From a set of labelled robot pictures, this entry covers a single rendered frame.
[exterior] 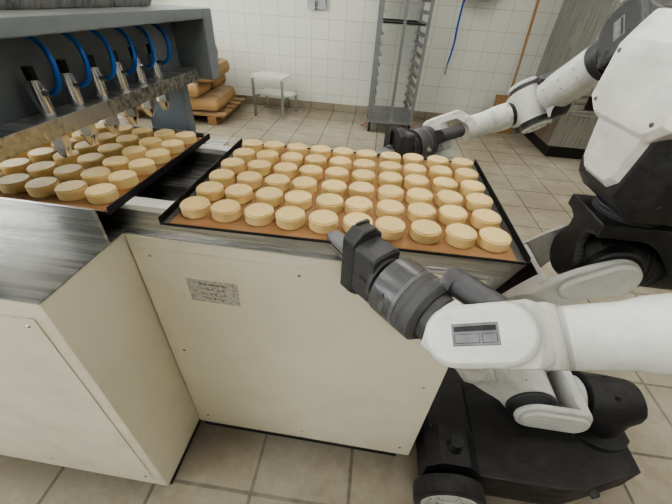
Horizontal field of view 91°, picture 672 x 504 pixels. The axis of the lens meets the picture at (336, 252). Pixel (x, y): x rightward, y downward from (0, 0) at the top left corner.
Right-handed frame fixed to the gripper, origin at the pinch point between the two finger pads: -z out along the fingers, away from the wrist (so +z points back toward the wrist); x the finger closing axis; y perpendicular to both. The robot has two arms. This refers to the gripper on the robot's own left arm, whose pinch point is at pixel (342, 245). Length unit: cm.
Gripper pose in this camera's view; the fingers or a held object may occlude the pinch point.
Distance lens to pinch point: 53.2
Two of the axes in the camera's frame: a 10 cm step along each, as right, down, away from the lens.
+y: -7.9, 3.5, -5.1
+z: 6.1, 5.0, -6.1
